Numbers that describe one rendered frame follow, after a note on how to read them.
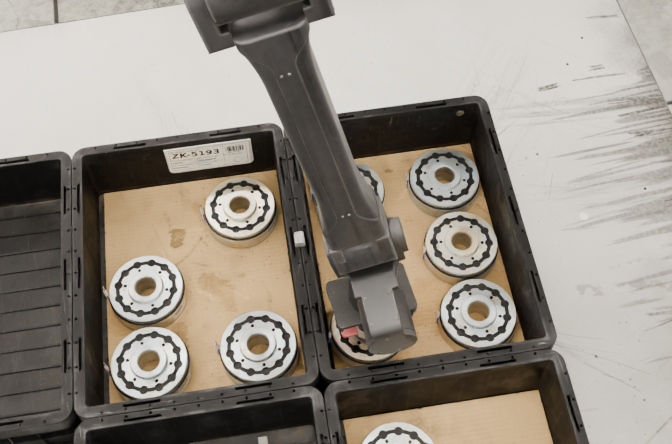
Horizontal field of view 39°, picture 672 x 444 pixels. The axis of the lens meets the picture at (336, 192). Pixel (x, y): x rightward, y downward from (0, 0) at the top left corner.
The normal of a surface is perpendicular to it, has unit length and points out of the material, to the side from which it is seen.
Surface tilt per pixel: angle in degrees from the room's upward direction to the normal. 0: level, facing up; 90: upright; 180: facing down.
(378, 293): 14
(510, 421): 0
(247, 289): 0
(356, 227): 82
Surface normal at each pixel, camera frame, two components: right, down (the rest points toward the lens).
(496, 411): -0.02, -0.53
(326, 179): 0.16, 0.76
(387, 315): -0.19, -0.37
